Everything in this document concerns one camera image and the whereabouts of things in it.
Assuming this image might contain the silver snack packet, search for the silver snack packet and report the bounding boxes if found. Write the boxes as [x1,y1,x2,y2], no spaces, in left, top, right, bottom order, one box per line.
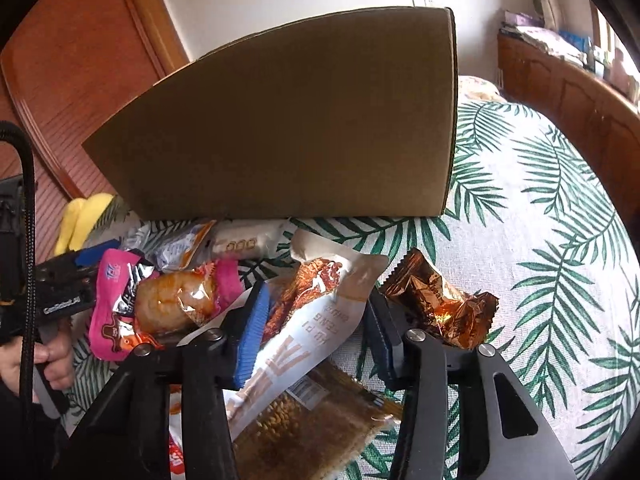
[121,224,162,254]

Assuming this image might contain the copper foil snack packet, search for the copper foil snack packet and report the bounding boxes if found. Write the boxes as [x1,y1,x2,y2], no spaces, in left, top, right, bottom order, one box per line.
[381,247,501,351]

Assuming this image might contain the yellow plush toy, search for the yellow plush toy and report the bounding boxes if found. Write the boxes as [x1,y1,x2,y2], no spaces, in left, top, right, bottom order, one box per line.
[54,192,127,256]

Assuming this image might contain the long white snack packet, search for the long white snack packet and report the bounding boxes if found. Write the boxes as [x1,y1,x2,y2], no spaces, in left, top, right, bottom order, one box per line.
[177,229,391,441]

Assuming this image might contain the pink snack packet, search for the pink snack packet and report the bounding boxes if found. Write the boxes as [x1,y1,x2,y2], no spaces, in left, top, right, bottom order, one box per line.
[89,248,158,362]

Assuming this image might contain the red orange snack packet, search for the red orange snack packet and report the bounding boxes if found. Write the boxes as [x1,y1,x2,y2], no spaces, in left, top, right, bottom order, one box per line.
[167,392,189,480]

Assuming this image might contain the person's left hand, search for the person's left hand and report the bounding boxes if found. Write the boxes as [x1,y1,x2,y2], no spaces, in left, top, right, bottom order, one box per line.
[0,327,76,406]

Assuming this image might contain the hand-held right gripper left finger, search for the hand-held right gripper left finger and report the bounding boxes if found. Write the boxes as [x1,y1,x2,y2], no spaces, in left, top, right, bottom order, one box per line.
[65,280,272,480]

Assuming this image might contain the white blue orange snack packet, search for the white blue orange snack packet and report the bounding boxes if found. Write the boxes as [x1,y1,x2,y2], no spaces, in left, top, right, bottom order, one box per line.
[150,220,218,273]

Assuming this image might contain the brown cardboard box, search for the brown cardboard box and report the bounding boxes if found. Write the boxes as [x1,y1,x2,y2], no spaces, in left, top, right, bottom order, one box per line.
[81,6,458,221]

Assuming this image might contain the beige patterned pillow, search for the beige patterned pillow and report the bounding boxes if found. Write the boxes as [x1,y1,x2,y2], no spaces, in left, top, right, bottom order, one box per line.
[457,75,502,104]

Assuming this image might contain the wooden cabinet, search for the wooden cabinet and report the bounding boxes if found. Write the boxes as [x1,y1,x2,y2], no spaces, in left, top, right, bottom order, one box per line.
[497,30,640,221]

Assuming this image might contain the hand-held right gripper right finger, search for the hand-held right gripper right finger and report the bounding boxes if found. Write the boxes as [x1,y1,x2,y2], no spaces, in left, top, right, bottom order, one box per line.
[364,292,576,480]

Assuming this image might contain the wooden wardrobe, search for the wooden wardrobe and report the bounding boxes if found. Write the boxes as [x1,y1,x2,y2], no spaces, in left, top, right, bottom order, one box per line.
[0,0,191,261]

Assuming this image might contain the clutter pile on cabinet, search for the clutter pile on cabinet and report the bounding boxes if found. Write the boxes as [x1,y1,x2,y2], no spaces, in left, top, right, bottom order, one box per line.
[500,7,640,106]

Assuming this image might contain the clear bun packet pink ends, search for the clear bun packet pink ends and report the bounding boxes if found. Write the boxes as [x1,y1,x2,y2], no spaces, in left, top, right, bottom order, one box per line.
[134,260,246,338]

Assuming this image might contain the leaf printed bedsheet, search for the leaf printed bedsheet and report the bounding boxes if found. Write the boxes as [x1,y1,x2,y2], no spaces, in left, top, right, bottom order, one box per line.
[65,75,637,480]

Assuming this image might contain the small white packet with circles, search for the small white packet with circles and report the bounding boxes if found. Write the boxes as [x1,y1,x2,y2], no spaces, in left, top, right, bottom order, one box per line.
[212,220,292,262]

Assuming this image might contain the black braided cable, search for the black braided cable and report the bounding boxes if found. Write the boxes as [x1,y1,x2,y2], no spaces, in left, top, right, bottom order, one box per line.
[0,121,40,480]

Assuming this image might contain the brown grain bar packet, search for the brown grain bar packet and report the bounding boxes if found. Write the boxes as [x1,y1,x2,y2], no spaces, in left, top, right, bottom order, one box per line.
[232,360,403,480]

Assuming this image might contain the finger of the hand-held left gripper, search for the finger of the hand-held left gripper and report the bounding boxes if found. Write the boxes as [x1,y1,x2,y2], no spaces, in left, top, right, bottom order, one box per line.
[40,267,102,307]
[36,247,122,282]

